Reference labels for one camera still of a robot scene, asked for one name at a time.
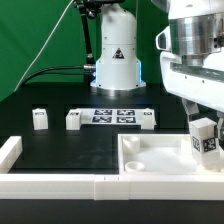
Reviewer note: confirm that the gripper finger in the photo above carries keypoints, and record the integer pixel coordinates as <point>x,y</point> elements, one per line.
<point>220,125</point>
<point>191,109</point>

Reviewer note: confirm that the white square table top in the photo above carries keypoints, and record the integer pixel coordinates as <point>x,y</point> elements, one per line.
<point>161,153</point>

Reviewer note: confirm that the white U-shaped fence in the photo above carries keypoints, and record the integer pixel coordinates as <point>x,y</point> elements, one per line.
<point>121,186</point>

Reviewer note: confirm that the AprilTag marker sheet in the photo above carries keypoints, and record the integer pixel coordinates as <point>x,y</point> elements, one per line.
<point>108,116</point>

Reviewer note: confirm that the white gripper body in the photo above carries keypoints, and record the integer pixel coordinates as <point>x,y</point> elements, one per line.
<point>202,85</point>

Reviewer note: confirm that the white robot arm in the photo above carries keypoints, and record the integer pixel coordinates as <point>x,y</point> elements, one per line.
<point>191,59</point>

